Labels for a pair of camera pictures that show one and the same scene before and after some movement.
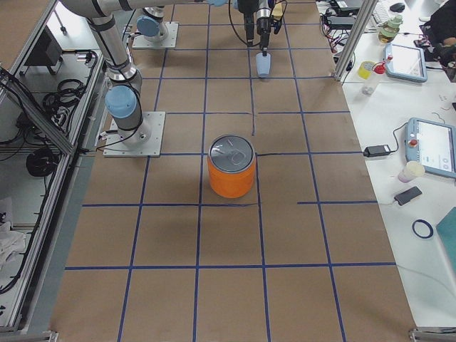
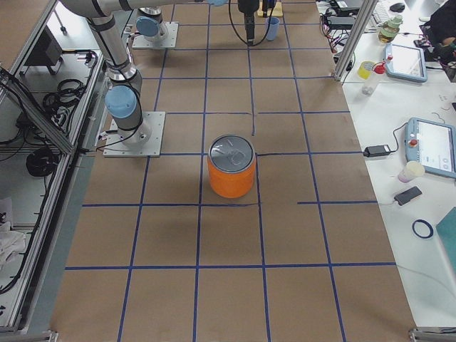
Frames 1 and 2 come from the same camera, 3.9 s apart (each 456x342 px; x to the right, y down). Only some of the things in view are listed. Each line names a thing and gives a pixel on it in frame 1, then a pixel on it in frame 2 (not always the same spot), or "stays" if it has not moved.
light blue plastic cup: [263, 64] to [273, 23]
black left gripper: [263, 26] to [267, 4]
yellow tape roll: [365, 69] stays
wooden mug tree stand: [277, 11] stays
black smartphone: [407, 196] stays
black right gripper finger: [249, 25] stays
